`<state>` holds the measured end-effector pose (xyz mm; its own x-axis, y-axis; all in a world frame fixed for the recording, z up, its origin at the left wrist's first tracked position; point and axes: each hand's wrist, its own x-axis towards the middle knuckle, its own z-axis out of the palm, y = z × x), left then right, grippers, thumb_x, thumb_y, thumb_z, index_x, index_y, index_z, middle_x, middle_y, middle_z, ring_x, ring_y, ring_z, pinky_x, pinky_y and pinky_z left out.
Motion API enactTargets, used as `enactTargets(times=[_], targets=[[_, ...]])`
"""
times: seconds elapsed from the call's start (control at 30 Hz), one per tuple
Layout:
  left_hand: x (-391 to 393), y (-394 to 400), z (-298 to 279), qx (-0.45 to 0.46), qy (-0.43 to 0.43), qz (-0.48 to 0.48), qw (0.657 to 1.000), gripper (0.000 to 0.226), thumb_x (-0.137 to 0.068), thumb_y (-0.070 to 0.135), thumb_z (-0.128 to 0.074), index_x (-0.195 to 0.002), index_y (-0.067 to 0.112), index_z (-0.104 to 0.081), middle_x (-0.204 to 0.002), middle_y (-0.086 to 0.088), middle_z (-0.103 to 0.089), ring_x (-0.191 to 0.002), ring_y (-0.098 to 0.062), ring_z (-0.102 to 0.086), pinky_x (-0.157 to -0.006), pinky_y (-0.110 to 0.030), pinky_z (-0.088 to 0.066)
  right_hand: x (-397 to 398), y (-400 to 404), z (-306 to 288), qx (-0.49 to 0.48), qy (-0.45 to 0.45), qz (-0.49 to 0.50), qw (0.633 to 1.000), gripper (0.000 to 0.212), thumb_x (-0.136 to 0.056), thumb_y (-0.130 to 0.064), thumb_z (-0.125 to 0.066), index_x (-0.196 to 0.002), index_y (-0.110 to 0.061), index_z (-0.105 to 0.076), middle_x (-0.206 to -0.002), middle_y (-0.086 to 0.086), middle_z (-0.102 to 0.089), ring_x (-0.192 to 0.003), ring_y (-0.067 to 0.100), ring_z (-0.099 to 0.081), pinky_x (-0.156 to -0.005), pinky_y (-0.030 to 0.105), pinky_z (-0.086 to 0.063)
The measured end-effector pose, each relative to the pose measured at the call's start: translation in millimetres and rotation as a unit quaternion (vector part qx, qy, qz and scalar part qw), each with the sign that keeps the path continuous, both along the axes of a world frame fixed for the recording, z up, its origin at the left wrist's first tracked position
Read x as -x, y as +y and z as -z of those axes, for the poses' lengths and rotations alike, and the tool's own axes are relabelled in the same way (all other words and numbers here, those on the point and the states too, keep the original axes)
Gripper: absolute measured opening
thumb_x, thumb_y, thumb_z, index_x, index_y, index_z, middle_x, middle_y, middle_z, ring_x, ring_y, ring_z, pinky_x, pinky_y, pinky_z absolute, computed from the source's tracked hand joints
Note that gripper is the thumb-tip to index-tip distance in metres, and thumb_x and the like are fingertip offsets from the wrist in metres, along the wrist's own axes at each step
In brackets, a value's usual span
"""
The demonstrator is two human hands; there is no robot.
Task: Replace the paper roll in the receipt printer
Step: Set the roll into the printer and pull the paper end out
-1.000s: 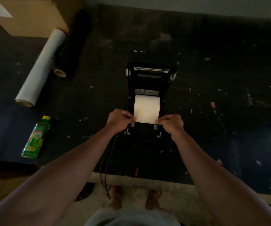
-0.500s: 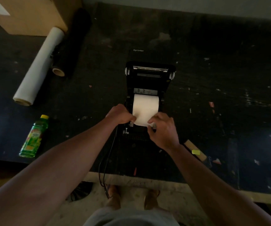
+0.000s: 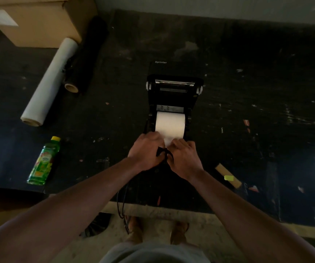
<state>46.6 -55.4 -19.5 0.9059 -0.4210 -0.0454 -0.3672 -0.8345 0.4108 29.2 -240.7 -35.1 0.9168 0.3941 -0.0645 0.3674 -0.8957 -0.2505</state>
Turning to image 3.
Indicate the yellow sticker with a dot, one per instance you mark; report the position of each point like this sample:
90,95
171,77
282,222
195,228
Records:
228,178

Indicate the cardboard box with white label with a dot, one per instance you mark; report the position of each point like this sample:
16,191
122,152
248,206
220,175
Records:
42,27

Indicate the person's left hand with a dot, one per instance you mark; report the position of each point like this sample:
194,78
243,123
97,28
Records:
145,150

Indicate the green drink bottle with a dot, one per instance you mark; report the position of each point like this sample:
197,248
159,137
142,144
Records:
43,164

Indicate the person's foot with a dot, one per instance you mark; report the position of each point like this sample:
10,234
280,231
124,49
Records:
179,234
135,230

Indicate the black film roll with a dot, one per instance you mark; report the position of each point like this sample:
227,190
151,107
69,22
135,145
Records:
89,52

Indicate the black object under table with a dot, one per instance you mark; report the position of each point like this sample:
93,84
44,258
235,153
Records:
97,224

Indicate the white film roll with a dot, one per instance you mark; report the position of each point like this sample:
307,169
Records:
50,82

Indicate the person's right hand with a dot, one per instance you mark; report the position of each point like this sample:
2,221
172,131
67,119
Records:
186,161

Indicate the person's right forearm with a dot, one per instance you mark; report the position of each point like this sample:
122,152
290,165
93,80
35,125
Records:
256,224

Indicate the person's grey shorts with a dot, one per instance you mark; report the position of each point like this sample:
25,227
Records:
154,254

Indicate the person's left foot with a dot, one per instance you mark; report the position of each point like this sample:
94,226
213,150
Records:
135,230

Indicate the person's right foot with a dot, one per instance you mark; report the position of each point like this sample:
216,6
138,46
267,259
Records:
179,234

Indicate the brown cardboard core tube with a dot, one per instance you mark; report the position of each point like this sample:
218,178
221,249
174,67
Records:
220,168

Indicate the white label paper roll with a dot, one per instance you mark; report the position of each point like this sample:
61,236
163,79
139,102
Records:
171,124

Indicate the person's left forearm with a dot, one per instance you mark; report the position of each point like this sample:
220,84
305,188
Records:
50,221

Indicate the black printer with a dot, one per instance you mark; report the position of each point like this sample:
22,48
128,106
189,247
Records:
173,98

